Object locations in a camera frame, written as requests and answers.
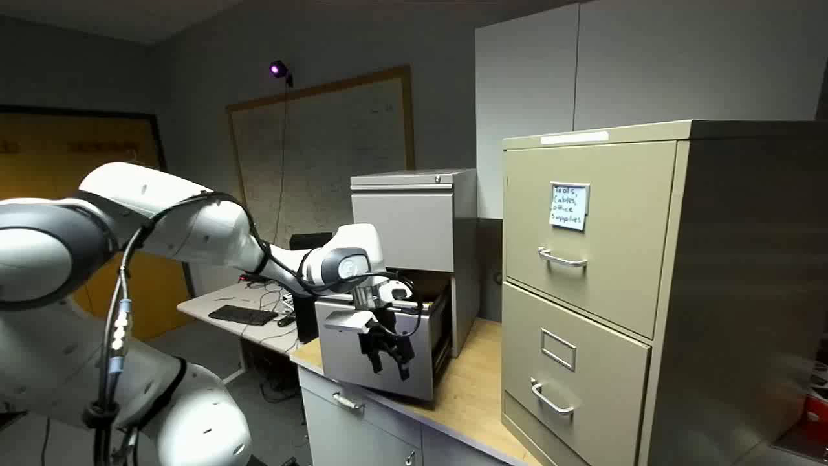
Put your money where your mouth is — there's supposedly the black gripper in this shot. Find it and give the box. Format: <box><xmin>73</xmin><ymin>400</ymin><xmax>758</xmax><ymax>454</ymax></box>
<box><xmin>350</xmin><ymin>278</ymin><xmax>417</xmax><ymax>384</ymax></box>

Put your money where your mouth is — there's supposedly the grey small cabinet bottom drawer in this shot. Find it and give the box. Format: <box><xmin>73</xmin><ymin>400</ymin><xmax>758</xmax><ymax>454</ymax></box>
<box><xmin>312</xmin><ymin>290</ymin><xmax>452</xmax><ymax>406</ymax></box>

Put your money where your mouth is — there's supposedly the beige drawer with label holder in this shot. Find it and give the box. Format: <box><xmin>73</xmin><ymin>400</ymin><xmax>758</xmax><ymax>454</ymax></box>
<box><xmin>498</xmin><ymin>279</ymin><xmax>654</xmax><ymax>466</ymax></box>

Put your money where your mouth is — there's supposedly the beige drawer with paper note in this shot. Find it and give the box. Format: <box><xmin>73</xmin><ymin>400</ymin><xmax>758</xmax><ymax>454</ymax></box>
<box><xmin>498</xmin><ymin>139</ymin><xmax>680</xmax><ymax>341</ymax></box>

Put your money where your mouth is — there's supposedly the grey under-table cabinet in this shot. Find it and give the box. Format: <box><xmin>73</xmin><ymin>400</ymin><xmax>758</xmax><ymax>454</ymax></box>
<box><xmin>295</xmin><ymin>365</ymin><xmax>513</xmax><ymax>466</ymax></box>

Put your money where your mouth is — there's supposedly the small grey filing cabinet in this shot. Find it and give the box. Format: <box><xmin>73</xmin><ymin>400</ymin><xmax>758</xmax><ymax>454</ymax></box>
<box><xmin>346</xmin><ymin>167</ymin><xmax>483</xmax><ymax>361</ymax></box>

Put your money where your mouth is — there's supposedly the black keyboard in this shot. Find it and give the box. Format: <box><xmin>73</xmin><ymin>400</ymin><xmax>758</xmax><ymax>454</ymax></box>
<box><xmin>205</xmin><ymin>302</ymin><xmax>281</xmax><ymax>328</ymax></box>

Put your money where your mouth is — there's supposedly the wood framed whiteboard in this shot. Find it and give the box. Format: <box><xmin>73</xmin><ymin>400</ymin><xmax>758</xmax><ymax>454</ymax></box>
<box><xmin>225</xmin><ymin>64</ymin><xmax>417</xmax><ymax>249</ymax></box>

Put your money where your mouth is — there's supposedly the white paper note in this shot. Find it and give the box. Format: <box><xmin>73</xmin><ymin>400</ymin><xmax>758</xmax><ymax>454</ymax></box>
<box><xmin>545</xmin><ymin>178</ymin><xmax>595</xmax><ymax>236</ymax></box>

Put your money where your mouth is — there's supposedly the webcam with purple light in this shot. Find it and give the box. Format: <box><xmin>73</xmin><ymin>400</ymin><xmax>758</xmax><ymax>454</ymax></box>
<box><xmin>264</xmin><ymin>57</ymin><xmax>297</xmax><ymax>91</ymax></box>

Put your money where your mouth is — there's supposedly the large beige filing cabinet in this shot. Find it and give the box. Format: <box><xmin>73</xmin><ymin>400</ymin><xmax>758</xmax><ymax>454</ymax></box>
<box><xmin>497</xmin><ymin>116</ymin><xmax>828</xmax><ymax>466</ymax></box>

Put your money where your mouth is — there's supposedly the red object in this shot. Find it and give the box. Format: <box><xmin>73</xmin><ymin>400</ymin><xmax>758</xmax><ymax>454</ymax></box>
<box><xmin>795</xmin><ymin>385</ymin><xmax>828</xmax><ymax>436</ymax></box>

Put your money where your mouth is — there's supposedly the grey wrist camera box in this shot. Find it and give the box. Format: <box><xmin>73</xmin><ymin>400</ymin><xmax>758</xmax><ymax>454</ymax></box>
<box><xmin>320</xmin><ymin>308</ymin><xmax>378</xmax><ymax>337</ymax></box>

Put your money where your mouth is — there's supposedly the silver drawer handle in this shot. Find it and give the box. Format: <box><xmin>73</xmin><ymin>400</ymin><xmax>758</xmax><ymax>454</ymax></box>
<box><xmin>524</xmin><ymin>375</ymin><xmax>580</xmax><ymax>422</ymax></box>
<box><xmin>535</xmin><ymin>244</ymin><xmax>593</xmax><ymax>278</ymax></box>

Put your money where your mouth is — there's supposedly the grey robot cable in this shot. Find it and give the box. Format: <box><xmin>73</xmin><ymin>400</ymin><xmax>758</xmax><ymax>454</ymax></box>
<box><xmin>82</xmin><ymin>226</ymin><xmax>148</xmax><ymax>466</ymax></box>

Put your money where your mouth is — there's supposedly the white wall cabinet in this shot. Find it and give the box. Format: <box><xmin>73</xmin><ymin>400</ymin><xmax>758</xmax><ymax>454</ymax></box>
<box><xmin>470</xmin><ymin>0</ymin><xmax>828</xmax><ymax>222</ymax></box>

